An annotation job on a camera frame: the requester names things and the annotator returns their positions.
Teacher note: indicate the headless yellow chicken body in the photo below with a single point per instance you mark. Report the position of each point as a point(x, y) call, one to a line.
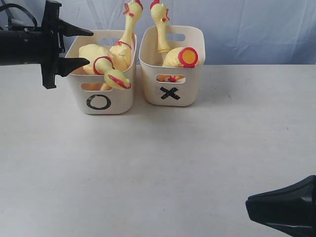
point(181, 57)

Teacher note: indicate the whole yellow rubber chicken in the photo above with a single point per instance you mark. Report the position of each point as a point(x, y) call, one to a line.
point(102, 62)
point(121, 51)

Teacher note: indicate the severed yellow chicken head neck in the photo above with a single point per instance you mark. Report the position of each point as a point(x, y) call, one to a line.
point(159, 14)

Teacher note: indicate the cream bin marked O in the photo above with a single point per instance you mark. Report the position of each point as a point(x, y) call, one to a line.
point(89, 98)

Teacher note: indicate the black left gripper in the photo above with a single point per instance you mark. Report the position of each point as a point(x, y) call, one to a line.
point(51, 27)

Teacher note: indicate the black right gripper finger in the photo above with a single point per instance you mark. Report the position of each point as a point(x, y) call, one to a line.
point(291, 210)

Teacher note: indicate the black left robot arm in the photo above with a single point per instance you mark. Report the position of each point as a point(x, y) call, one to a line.
point(41, 45)

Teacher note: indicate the whole yellow rubber chicken front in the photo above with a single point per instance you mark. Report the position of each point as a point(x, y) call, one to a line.
point(102, 62)

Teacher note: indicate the cream bin marked X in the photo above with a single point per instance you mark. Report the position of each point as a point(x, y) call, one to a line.
point(170, 86)

